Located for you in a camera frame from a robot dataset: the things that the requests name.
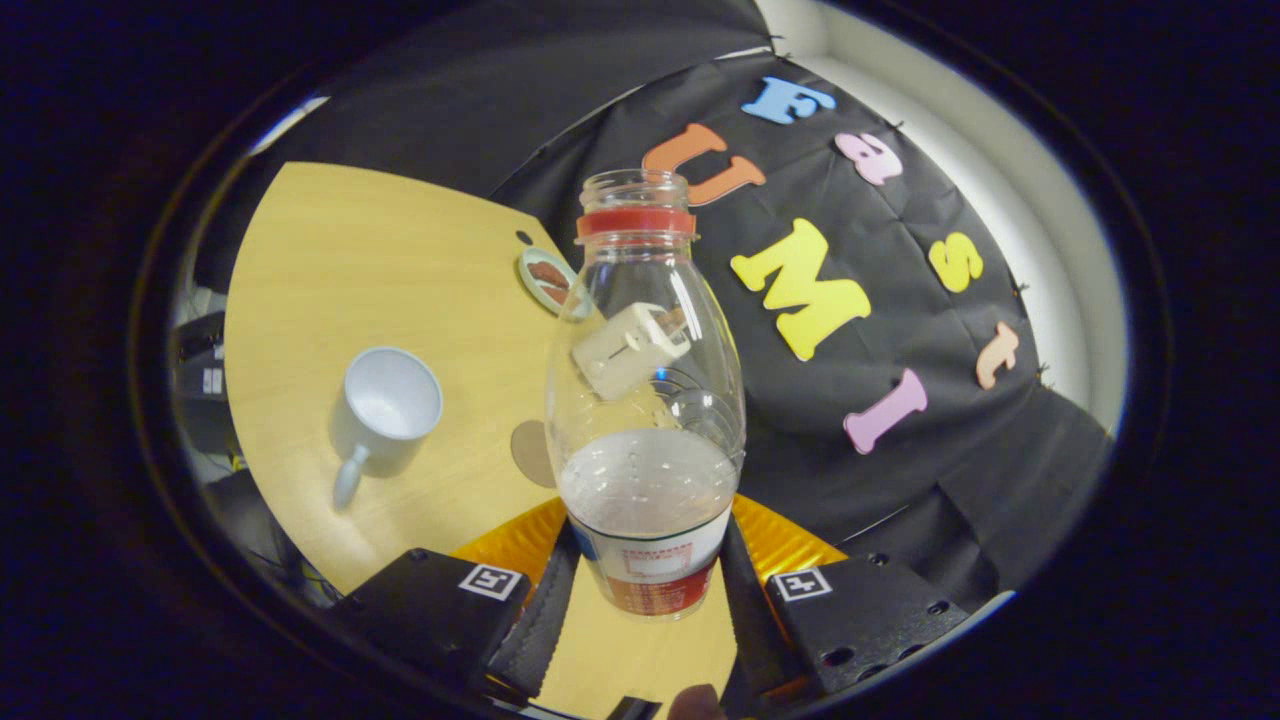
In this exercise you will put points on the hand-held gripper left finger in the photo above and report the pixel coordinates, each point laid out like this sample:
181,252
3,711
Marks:
540,630

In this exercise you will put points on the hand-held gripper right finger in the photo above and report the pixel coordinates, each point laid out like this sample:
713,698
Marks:
750,630

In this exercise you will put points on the clear juice bottle red label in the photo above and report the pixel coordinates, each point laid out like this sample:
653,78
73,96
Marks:
648,500

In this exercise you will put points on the round brown coaster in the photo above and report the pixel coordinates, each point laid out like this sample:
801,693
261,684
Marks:
530,455

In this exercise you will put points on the pale grey cup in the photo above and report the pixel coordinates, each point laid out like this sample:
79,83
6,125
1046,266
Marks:
385,410

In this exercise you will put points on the black backdrop cloth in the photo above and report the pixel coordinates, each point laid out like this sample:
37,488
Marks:
880,480

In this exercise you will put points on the white toaster with toast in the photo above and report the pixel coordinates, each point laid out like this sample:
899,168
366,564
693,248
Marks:
620,355

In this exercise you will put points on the small plate with brown food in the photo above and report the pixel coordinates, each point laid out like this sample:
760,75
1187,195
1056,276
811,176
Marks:
545,280

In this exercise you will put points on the wooden table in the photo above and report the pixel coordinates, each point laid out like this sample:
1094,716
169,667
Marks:
400,270

